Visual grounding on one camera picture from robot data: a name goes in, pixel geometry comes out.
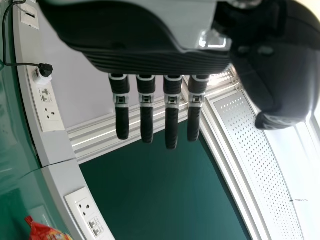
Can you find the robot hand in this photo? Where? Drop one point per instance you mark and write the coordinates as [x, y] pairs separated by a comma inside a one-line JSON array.
[[140, 37]]

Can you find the red biscuit packet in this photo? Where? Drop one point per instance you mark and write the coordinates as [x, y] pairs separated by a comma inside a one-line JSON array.
[[42, 232]]

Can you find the white plug adapter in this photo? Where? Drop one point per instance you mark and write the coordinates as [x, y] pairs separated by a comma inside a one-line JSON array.
[[42, 80]]

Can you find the aluminium frame rail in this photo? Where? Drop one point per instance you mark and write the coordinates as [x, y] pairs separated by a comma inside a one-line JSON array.
[[100, 140]]

